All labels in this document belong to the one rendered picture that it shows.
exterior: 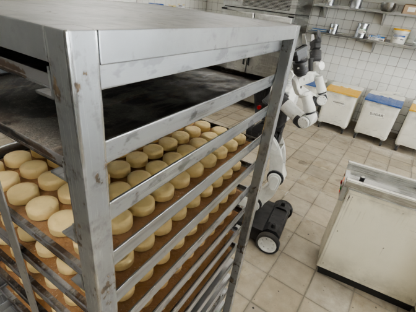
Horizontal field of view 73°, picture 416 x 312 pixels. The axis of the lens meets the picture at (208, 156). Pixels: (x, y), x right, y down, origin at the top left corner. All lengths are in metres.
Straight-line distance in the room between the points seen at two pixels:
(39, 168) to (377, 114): 5.16
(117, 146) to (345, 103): 5.22
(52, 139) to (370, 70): 5.80
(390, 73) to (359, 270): 4.11
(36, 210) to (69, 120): 0.30
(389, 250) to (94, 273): 2.18
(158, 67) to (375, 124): 5.21
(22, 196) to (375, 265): 2.29
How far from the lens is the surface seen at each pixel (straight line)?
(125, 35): 0.30
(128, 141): 0.37
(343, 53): 6.05
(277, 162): 2.38
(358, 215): 2.25
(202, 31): 0.40
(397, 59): 5.96
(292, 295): 2.43
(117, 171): 0.64
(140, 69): 0.36
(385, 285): 2.62
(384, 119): 5.45
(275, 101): 0.82
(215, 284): 1.13
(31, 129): 0.46
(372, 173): 2.42
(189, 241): 0.75
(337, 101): 5.49
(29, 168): 0.68
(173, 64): 0.40
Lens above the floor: 1.85
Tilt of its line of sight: 29 degrees down
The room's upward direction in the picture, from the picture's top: 7 degrees clockwise
